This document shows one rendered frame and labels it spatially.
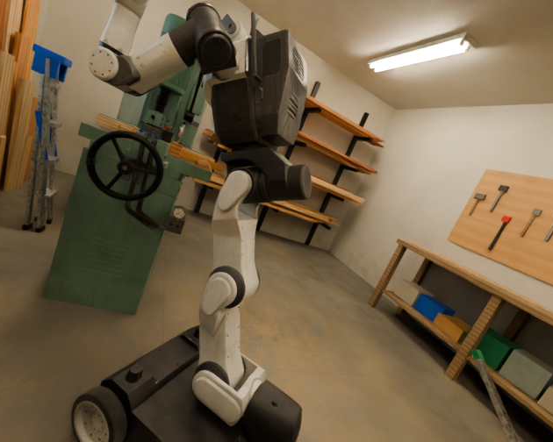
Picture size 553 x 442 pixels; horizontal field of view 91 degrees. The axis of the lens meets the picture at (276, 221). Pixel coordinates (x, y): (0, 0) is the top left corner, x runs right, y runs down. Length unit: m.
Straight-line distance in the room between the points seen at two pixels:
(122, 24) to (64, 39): 3.20
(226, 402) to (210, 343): 0.19
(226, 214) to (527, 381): 2.61
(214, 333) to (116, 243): 0.78
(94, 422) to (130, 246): 0.76
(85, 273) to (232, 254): 0.96
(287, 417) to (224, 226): 0.64
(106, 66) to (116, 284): 1.12
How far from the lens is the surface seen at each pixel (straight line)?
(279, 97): 0.87
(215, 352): 1.08
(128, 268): 1.66
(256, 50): 0.97
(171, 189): 1.49
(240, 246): 0.92
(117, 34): 0.97
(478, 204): 3.81
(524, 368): 2.99
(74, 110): 4.10
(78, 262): 1.70
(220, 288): 0.93
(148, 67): 0.89
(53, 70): 2.34
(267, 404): 1.08
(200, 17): 0.88
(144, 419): 1.15
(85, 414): 1.25
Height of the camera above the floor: 1.06
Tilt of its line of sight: 10 degrees down
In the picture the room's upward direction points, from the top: 23 degrees clockwise
